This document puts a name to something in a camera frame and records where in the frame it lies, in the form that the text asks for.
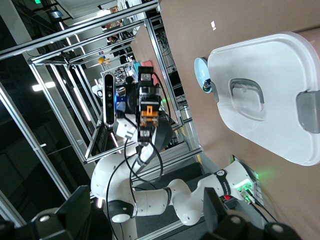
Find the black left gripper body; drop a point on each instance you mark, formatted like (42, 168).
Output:
(132, 100)

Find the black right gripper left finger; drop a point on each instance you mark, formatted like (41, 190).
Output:
(75, 207)

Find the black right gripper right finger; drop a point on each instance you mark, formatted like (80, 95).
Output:
(213, 210)

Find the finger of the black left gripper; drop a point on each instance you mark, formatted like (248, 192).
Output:
(145, 137)
(145, 72)

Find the orange push button switch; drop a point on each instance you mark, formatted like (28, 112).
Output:
(149, 113)

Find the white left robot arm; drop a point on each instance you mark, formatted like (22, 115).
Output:
(150, 202)

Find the yellow round object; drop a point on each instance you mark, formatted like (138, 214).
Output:
(103, 60)

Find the light blue round plate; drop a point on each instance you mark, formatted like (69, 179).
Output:
(201, 70)

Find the small tape piece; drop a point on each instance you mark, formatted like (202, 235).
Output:
(213, 25)

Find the white lidded container box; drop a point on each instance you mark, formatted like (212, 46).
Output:
(275, 75)

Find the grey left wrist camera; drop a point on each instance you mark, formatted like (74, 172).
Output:
(109, 100)

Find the aluminium profile frame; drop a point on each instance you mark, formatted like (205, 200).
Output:
(75, 30)

